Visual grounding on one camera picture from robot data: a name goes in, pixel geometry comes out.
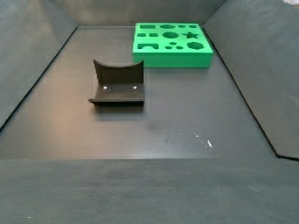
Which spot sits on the black curved holder stand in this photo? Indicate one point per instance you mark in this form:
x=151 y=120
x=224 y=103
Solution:
x=120 y=84

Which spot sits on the green shape sorter block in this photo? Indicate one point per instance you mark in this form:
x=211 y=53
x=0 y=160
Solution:
x=171 y=45

